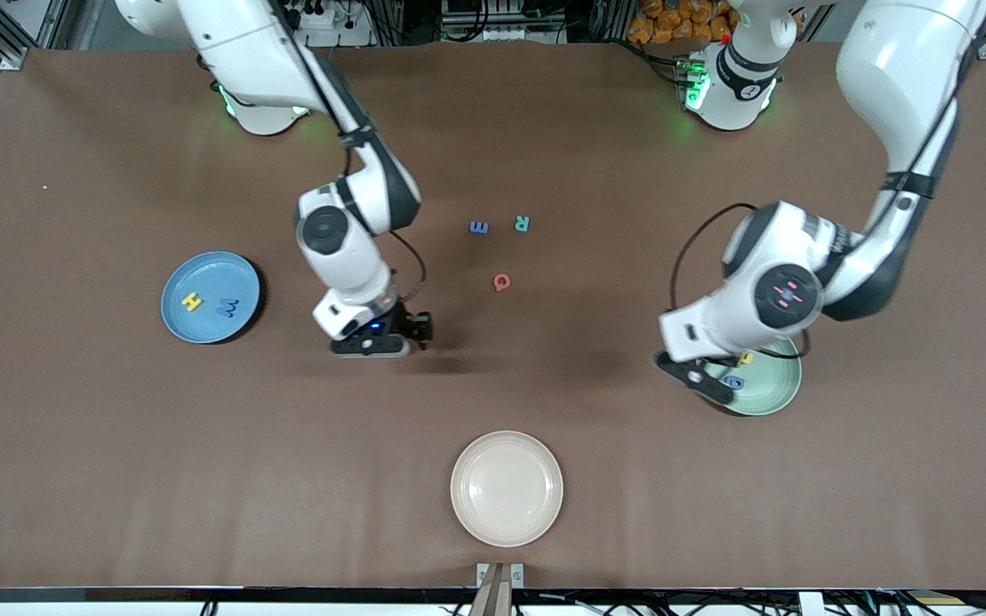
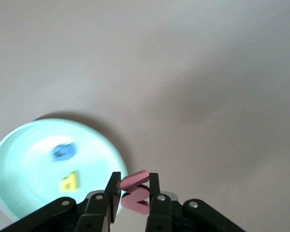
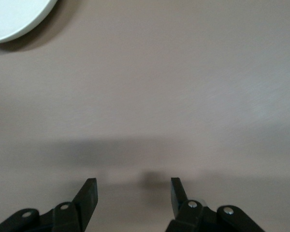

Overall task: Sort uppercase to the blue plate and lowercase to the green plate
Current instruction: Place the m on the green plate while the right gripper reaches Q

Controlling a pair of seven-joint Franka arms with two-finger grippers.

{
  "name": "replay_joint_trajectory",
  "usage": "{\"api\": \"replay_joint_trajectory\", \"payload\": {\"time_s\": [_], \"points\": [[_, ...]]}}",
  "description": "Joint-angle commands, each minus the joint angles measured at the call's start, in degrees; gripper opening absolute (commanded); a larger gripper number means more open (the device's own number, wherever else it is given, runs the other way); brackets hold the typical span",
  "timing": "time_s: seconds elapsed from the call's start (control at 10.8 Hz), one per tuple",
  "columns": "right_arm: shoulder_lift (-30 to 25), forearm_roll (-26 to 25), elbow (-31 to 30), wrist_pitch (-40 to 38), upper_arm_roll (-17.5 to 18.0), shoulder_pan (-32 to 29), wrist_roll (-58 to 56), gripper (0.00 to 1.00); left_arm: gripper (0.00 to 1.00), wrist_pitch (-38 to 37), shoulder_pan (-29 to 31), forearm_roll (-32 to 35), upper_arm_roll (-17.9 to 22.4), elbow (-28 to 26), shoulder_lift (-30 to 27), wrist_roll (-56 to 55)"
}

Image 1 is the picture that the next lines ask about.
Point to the yellow foam letter H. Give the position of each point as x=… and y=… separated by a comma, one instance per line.
x=192, y=302

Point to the blue foam letter g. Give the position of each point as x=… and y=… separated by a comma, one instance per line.
x=739, y=382

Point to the blue round plate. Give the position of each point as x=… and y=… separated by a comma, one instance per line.
x=202, y=278

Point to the green round plate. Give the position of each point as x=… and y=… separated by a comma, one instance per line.
x=771, y=389

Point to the teal foam letter R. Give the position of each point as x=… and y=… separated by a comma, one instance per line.
x=528, y=224

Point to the cream round plate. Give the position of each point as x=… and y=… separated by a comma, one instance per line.
x=506, y=488

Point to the red foam letter Q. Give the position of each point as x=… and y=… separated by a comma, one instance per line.
x=497, y=283

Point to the metal bracket with wooden post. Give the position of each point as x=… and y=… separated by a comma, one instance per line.
x=500, y=590

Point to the white power strip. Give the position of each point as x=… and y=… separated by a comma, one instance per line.
x=322, y=34

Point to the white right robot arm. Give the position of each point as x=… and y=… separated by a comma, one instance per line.
x=236, y=43

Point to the orange objects pile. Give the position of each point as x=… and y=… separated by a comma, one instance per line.
x=664, y=21

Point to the dark electronics rack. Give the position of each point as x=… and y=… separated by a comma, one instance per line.
x=501, y=17

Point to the brown table mat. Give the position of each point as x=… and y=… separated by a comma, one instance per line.
x=116, y=479

